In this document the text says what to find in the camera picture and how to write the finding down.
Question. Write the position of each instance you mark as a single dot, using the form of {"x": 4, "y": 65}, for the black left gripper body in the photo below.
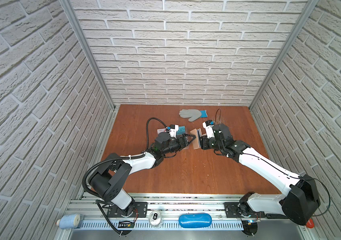
{"x": 176, "y": 145}

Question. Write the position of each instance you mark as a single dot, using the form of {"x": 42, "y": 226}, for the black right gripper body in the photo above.
{"x": 211, "y": 144}

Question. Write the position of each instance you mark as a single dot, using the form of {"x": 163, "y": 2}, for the beige leather card holder wallet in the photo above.
{"x": 196, "y": 141}

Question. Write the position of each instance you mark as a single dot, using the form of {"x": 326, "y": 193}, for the clear acrylic card display stand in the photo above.
{"x": 163, "y": 137}

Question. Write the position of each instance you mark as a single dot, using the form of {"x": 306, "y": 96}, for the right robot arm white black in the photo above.
{"x": 298, "y": 198}

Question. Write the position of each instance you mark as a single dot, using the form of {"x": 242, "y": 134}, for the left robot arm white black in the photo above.
{"x": 105, "y": 180}

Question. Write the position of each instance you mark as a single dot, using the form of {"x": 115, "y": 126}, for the teal VIP card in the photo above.
{"x": 181, "y": 130}

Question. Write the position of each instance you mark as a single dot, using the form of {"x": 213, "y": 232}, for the white red april card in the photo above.
{"x": 161, "y": 130}

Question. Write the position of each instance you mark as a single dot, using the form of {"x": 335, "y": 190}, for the grey blue work glove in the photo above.
{"x": 192, "y": 114}

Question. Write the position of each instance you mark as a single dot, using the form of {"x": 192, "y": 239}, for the silver can top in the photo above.
{"x": 155, "y": 219}

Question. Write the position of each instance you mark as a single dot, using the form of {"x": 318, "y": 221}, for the blue oval case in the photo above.
{"x": 194, "y": 221}

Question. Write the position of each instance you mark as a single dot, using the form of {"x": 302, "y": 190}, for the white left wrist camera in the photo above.
{"x": 172, "y": 130}

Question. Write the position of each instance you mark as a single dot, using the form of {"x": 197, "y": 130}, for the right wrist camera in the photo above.
{"x": 208, "y": 126}

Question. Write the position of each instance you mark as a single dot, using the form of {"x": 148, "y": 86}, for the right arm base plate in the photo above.
{"x": 238, "y": 210}

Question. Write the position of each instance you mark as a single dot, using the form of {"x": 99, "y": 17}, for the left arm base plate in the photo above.
{"x": 136, "y": 209}

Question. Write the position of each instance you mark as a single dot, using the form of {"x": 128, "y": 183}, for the red black handled tool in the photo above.
{"x": 310, "y": 224}

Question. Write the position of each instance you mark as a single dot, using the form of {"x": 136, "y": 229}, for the aluminium frame rail right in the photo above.
{"x": 301, "y": 21}

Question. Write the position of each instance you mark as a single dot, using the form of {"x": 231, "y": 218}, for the aluminium frame rail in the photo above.
{"x": 301, "y": 21}
{"x": 75, "y": 24}

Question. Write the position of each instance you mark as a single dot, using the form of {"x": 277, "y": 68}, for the aluminium frame rail left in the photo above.
{"x": 75, "y": 24}

